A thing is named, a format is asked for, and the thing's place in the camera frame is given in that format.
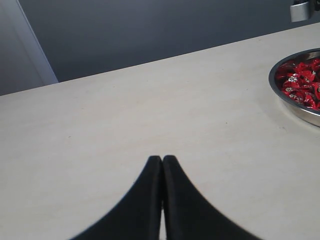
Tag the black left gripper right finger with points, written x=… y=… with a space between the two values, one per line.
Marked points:
x=188 y=215

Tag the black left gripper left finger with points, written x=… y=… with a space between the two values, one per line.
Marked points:
x=137 y=216

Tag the round stainless steel plate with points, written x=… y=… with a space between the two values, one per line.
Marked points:
x=309 y=116

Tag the red candy wrapper packet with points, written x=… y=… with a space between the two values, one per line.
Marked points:
x=291 y=84

